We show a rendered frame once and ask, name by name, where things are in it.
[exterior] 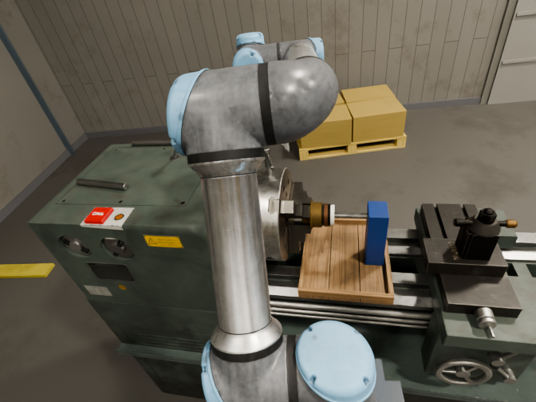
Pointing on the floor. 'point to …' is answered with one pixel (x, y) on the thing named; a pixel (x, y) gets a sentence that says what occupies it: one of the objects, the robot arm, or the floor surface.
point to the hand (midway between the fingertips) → (266, 157)
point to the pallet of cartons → (358, 124)
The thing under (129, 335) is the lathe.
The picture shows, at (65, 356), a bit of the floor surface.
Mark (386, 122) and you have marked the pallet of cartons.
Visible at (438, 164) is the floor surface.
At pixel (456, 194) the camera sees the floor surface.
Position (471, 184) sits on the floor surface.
